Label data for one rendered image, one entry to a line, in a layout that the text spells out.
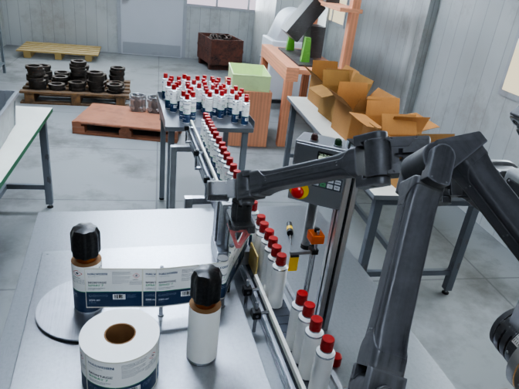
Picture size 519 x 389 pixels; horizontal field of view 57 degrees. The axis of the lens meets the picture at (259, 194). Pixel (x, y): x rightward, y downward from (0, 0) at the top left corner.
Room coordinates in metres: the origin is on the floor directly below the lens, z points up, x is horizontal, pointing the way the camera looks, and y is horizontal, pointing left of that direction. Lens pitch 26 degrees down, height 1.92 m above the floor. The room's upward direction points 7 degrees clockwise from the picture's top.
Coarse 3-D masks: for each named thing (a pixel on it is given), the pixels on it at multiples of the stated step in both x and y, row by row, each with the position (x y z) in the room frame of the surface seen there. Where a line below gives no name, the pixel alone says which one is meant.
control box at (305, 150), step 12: (300, 144) 1.31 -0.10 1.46; (312, 144) 1.31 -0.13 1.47; (324, 144) 1.31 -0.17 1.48; (300, 156) 1.31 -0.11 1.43; (312, 156) 1.30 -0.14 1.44; (288, 192) 1.32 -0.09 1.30; (312, 192) 1.29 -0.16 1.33; (324, 192) 1.28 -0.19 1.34; (336, 192) 1.27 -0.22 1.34; (324, 204) 1.28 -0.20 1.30; (336, 204) 1.27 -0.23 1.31
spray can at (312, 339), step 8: (312, 320) 1.01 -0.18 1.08; (320, 320) 1.02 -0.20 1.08; (312, 328) 1.01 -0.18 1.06; (320, 328) 1.01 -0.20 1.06; (304, 336) 1.02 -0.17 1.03; (312, 336) 1.00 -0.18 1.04; (320, 336) 1.00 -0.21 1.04; (304, 344) 1.01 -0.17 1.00; (312, 344) 1.00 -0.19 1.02; (320, 344) 1.01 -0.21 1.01; (304, 352) 1.00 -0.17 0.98; (312, 352) 1.00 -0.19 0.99; (304, 360) 1.00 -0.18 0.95; (312, 360) 1.00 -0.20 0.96; (304, 368) 1.00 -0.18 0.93; (304, 376) 1.00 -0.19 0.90
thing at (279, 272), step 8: (280, 256) 1.30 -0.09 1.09; (280, 264) 1.30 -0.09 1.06; (272, 272) 1.31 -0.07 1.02; (280, 272) 1.29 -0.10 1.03; (272, 280) 1.30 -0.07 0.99; (280, 280) 1.29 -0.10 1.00; (272, 288) 1.30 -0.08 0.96; (280, 288) 1.29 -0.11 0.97; (272, 296) 1.30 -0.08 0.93; (280, 296) 1.30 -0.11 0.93; (272, 304) 1.29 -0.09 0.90; (280, 304) 1.30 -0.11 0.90
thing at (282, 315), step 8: (280, 312) 1.28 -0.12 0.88; (288, 312) 1.29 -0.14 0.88; (280, 320) 1.24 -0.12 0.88; (288, 320) 1.25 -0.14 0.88; (272, 328) 1.20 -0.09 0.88; (280, 328) 1.20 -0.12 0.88; (280, 344) 1.13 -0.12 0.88; (288, 368) 1.04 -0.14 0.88; (296, 384) 0.98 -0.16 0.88; (304, 384) 0.99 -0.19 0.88
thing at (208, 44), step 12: (204, 36) 9.56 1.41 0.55; (216, 36) 9.79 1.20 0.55; (228, 36) 9.93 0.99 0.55; (204, 48) 9.51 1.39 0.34; (216, 48) 9.22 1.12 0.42; (228, 48) 9.32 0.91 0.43; (240, 48) 9.44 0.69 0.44; (204, 60) 9.49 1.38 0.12; (216, 60) 9.22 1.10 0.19; (228, 60) 9.33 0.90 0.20; (240, 60) 9.45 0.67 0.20
